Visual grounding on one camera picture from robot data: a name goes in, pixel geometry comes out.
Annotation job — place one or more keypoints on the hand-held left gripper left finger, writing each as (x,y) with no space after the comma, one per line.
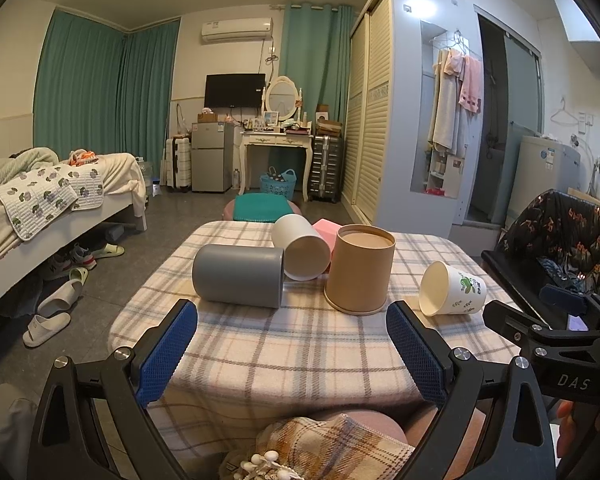
(167,355)

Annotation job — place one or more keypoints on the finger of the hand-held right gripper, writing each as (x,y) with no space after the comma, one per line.
(505,317)
(560,297)

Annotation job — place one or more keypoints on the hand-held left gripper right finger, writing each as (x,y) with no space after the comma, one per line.
(415,355)

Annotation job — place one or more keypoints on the white paper cup green print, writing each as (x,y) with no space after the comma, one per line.
(452,290)

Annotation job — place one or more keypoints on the brown kraft paper cup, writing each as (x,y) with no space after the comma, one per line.
(360,275)

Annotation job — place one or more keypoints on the grey plastic cup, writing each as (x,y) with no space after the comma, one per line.
(235,275)

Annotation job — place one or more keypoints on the plain white cup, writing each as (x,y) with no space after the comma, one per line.
(300,245)

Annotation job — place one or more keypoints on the person's right hand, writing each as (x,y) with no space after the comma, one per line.
(564,420)

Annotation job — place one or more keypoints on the black floral fabric chair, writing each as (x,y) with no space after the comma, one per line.
(565,230)

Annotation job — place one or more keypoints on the plaid tablecloth table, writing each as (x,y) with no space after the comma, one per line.
(280,355)

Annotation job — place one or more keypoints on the green slipper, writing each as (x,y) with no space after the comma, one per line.
(79,275)

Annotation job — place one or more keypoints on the yellow-green slipper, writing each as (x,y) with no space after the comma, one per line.
(109,251)

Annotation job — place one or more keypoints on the white slipper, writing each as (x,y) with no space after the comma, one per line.
(60,297)
(45,330)

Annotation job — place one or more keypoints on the white washing machine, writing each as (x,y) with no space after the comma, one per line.
(542,175)

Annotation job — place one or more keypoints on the beige plaid cloth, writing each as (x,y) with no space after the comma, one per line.
(330,447)

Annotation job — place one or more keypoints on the white sneaker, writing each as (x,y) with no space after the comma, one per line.
(82,257)

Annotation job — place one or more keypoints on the white flower ornament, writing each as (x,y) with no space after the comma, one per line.
(267,462)

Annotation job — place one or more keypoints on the pink box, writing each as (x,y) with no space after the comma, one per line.
(326,230)

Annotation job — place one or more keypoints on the bed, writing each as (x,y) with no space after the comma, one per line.
(115,195)

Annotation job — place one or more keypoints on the green cushion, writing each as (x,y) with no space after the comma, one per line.
(260,208)

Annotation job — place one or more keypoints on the clear water jug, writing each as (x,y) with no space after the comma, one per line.
(147,175)

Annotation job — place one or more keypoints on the white suitcase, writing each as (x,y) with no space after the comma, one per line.
(177,162)

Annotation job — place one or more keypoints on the grey mini fridge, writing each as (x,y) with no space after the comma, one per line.
(211,160)

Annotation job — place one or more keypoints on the blue plastic basket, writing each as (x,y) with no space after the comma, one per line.
(277,187)

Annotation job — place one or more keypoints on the glass bathroom door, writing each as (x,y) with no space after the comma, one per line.
(522,100)

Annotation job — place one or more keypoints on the floral patterned quilt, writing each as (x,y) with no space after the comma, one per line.
(45,195)

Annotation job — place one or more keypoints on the silver suitcase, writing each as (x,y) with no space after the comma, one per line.
(326,167)

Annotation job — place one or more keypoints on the beige towel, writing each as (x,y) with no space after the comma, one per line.
(442,110)

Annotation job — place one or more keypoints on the pink towel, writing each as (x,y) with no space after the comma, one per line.
(470,85)

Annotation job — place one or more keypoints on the white vanity table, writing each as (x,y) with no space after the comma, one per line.
(275,139)

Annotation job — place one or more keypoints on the light green blanket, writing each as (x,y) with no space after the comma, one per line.
(20,162)

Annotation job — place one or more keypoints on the brown cardboard box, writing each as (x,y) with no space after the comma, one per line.
(329,127)

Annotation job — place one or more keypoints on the white slatted wardrobe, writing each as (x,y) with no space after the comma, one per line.
(375,110)

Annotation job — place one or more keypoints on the green curtain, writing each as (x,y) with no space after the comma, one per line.
(150,100)
(80,85)
(317,60)

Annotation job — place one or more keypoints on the black television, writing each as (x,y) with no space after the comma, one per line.
(234,91)

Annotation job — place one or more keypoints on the oval white mirror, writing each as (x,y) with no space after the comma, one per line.
(282,95)

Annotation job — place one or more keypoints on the white air conditioner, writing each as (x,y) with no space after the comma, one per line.
(236,30)

